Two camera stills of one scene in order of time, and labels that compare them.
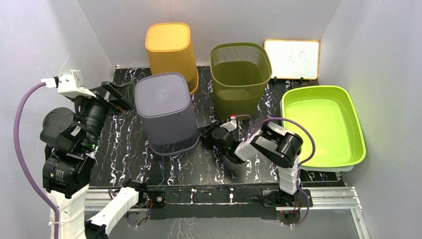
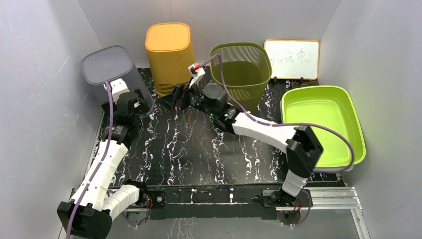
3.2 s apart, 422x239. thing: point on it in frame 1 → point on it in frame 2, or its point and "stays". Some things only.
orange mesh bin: [168, 48] stays
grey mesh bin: [163, 101] → [115, 63]
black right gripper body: [224, 152] → [197, 101]
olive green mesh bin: [239, 71] stays
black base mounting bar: [214, 202] stays
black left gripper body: [95, 112] → [142, 107]
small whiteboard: [294, 59] stays
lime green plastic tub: [329, 113] stays
